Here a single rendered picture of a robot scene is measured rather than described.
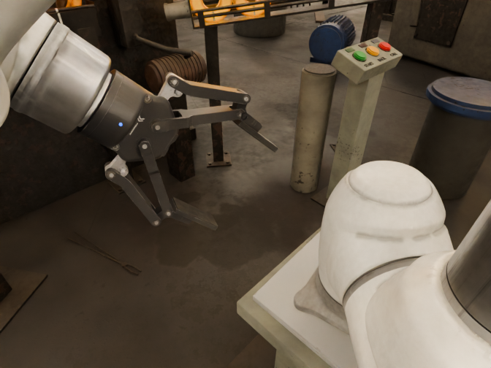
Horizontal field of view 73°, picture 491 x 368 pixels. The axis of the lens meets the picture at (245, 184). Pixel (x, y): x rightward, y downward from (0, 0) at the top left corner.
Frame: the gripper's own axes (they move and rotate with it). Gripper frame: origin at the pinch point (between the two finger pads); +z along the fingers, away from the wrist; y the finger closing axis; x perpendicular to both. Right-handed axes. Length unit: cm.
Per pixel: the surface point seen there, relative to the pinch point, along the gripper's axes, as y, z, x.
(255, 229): 24, 57, -54
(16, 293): 78, -2, -56
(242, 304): 20.1, 19.3, -2.0
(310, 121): -20, 53, -62
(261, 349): 38, 47, -11
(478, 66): -138, 199, -130
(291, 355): 19.0, 24.1, 9.0
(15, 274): 78, -3, -65
